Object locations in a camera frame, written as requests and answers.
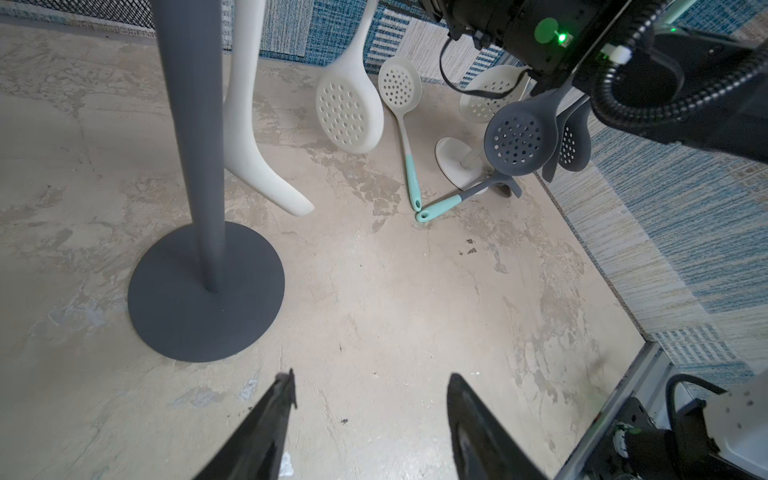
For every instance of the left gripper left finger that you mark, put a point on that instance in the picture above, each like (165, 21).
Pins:
(255, 449)

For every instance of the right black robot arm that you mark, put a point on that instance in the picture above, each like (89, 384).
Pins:
(622, 62)

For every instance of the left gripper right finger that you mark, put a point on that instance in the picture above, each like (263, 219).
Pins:
(482, 449)

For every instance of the white skimmer front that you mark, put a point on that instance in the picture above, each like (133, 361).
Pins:
(242, 157)

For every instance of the white utensil rack stand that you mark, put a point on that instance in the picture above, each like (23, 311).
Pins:
(461, 164)

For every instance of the grey utensil rack stand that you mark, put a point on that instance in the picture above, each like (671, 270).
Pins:
(210, 289)

